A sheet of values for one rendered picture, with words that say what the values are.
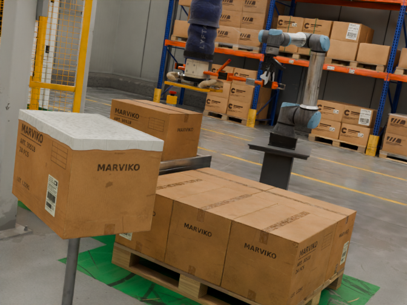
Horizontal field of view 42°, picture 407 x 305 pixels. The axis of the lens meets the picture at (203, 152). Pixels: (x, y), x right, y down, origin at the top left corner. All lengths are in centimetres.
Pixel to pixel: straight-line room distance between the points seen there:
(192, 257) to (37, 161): 118
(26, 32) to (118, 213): 177
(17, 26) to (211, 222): 172
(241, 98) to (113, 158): 989
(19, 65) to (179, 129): 119
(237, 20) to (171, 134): 839
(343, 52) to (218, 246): 838
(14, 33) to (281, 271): 216
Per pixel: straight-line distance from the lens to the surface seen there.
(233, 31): 1206
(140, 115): 396
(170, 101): 463
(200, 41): 384
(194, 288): 314
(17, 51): 359
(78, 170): 204
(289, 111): 438
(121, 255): 343
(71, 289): 257
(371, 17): 1230
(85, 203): 210
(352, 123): 1089
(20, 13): 359
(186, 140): 399
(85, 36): 404
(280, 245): 279
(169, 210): 312
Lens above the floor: 140
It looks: 10 degrees down
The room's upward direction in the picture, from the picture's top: 9 degrees clockwise
